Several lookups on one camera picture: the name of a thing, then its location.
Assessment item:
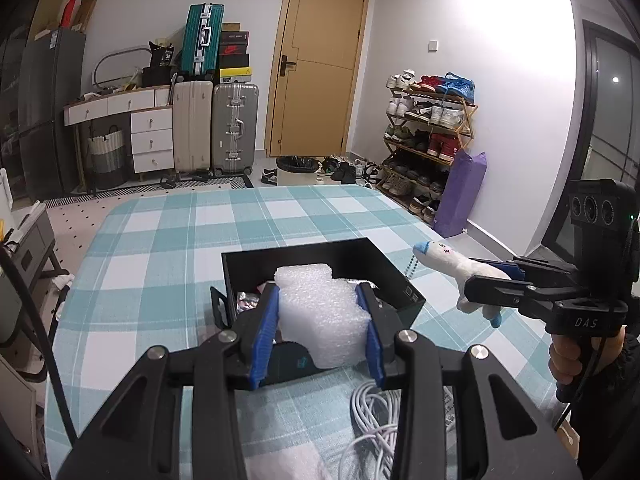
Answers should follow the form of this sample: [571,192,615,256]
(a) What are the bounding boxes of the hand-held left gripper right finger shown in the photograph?
[355,282,583,480]

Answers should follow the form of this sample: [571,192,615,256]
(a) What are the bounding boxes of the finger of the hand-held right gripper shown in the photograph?
[487,255,576,288]
[462,271,568,318]

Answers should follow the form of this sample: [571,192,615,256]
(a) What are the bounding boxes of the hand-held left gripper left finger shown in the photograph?
[57,285,281,480]

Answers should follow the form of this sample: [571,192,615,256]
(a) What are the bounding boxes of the white foam block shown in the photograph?
[274,262,373,370]

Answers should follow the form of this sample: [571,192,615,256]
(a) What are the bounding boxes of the white and blue plush toy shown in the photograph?
[405,240,513,329]

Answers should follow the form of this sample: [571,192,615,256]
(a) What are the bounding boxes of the black cardboard box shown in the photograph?
[221,237,427,386]

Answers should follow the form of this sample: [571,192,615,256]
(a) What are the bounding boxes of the person's right forearm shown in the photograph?
[570,320,640,480]

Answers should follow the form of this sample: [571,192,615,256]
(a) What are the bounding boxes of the person's right hand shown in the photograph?
[548,327,627,386]

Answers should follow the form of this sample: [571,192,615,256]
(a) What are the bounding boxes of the purple bag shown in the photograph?
[432,150,488,238]

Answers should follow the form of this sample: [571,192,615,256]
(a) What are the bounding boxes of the white printed packet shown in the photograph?
[442,385,460,443]

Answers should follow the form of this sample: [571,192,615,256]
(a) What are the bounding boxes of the teal plaid tablecloth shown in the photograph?
[45,185,576,480]

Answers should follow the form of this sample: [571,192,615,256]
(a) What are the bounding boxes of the wooden shoe rack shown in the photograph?
[382,85,478,226]

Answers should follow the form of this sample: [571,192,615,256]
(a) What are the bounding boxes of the rows of shoes on rack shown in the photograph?
[382,67,476,223]

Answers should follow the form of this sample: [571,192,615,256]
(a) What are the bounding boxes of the pile of floor shoes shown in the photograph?
[260,156,386,191]

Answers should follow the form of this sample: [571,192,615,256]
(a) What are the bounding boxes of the bin with black liner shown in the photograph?
[276,156,321,187]

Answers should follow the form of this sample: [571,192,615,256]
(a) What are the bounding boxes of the dark glass door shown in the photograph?
[580,20,640,181]

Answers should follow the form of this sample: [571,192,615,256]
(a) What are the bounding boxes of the silver suitcase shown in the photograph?
[211,82,260,177]

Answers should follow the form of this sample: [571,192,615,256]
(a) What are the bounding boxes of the beige suitcase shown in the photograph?
[172,79,213,175]

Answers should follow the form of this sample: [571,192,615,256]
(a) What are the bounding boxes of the white desk with drawers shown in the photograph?
[63,85,176,183]

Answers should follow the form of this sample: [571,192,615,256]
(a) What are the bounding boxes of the white woven laundry basket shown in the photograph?
[87,127,126,188]

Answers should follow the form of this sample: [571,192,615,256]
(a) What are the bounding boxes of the grey side table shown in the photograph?
[0,205,71,281]

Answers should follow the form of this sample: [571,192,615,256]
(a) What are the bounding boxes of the tan wooden door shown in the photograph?
[264,0,371,158]

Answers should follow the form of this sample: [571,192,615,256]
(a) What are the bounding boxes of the black paper bag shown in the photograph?
[149,40,177,68]

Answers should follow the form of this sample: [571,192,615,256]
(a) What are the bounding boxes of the teal suitcase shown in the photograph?
[181,4,225,81]

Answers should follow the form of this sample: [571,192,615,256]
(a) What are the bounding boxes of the grey refrigerator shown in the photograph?
[17,27,87,201]

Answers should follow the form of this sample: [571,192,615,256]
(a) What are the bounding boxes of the dark glass cabinet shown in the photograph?
[0,20,31,171]

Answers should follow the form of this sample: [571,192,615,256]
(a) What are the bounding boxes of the brown cardboard piece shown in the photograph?
[75,0,97,33]

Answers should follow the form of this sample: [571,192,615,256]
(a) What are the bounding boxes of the large flat cardboard box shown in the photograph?
[27,0,71,41]

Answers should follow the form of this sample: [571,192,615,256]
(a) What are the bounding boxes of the white coiled cable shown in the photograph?
[336,380,406,480]

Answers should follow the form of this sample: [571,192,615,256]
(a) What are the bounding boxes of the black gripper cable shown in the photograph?
[0,247,78,446]

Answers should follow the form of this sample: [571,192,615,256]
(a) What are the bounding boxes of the curved metal frame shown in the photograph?
[93,46,153,92]

